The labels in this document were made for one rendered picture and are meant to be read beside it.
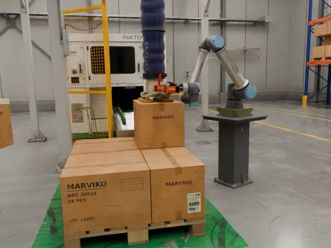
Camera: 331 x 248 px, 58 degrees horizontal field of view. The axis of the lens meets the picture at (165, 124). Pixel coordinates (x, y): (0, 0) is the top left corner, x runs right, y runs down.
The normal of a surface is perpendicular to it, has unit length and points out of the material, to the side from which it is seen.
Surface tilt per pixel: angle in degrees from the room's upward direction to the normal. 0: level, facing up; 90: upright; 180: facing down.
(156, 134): 90
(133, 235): 90
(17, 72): 90
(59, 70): 90
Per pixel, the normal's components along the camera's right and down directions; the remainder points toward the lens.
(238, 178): 0.58, 0.11
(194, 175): 0.20, 0.15
